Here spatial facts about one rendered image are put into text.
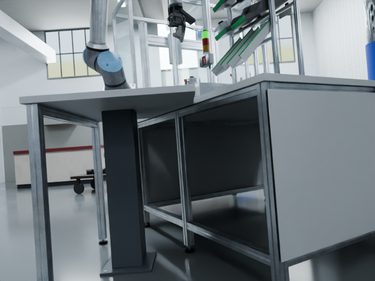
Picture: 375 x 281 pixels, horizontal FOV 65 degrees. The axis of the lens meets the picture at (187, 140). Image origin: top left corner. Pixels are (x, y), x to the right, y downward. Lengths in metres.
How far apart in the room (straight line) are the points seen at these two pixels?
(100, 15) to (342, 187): 1.36
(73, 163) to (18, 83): 3.99
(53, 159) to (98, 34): 5.29
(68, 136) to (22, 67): 2.41
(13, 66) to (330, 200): 9.48
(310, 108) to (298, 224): 0.46
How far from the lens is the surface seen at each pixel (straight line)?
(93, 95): 1.25
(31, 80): 9.74
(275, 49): 1.52
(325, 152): 1.33
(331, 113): 1.39
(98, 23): 1.62
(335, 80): 1.43
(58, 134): 9.21
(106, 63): 1.54
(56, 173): 6.75
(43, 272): 1.41
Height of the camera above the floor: 0.61
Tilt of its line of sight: 1 degrees up
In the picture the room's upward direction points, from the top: 4 degrees counter-clockwise
